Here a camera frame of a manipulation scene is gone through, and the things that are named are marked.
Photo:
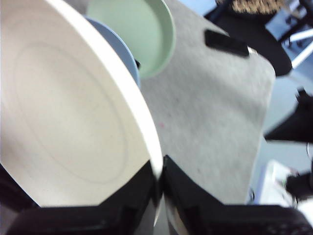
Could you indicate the cream yellow plate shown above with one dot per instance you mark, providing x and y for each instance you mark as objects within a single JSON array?
[{"x": 63, "y": 102}]

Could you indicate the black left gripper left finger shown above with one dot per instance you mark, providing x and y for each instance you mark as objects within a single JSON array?
[{"x": 122, "y": 213}]

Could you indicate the green plate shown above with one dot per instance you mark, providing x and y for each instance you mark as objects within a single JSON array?
[{"x": 137, "y": 31}]

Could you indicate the blue plate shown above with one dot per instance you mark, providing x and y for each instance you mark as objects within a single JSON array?
[{"x": 122, "y": 51}]

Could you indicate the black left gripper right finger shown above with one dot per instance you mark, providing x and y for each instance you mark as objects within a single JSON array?
[{"x": 215, "y": 218}]

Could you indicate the small black camera box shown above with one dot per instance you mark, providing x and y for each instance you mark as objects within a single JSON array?
[{"x": 225, "y": 42}]

